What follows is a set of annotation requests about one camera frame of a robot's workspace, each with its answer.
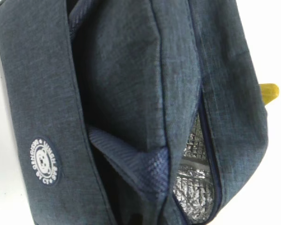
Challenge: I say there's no yellow pear-shaped gourd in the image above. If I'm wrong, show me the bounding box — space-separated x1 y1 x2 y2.
260 83 280 105

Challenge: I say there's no dark blue lunch bag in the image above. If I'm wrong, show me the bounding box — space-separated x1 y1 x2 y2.
0 0 268 225

